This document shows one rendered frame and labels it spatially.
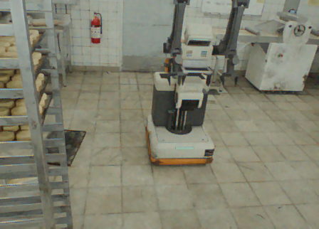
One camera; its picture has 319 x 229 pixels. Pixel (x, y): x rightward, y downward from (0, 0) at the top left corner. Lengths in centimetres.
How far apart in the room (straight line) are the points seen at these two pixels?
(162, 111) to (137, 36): 249
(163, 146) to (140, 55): 280
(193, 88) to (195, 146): 58
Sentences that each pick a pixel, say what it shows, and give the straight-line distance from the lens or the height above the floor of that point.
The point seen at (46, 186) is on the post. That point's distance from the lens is 104.
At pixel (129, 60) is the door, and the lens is 517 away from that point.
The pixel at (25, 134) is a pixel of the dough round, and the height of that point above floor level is 124.
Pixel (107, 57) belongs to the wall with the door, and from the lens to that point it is 512.
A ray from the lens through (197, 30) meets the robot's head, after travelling 229.
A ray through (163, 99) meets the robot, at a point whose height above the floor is 60.
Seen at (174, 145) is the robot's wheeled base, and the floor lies 27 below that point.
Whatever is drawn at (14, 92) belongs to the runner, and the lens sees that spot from 90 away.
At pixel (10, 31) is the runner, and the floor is 159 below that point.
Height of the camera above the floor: 176
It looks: 27 degrees down
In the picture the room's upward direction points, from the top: 5 degrees clockwise
